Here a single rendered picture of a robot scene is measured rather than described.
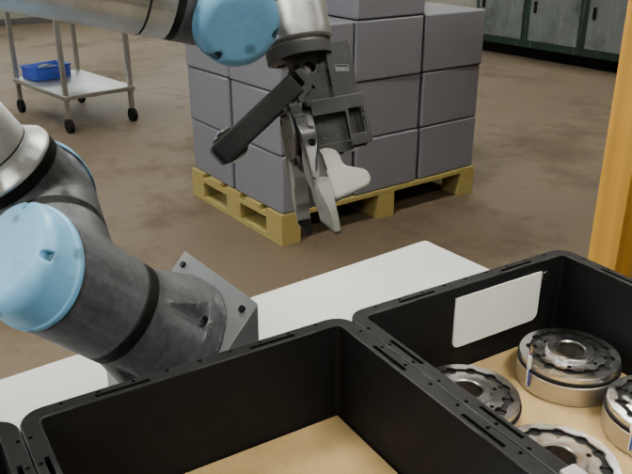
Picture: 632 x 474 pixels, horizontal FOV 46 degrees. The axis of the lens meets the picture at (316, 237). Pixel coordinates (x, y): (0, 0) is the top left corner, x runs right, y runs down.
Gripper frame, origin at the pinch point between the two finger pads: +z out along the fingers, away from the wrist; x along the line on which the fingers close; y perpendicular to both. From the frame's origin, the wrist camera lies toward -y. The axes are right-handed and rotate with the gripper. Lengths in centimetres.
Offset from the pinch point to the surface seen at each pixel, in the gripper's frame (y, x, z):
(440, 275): 30, 46, 13
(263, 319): -3.3, 38.2, 12.4
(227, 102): 21, 249, -56
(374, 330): 1.4, -11.9, 9.0
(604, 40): 391, 521, -99
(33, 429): -27.5, -19.7, 9.0
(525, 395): 16.6, -7.4, 19.8
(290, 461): -8.6, -11.8, 18.8
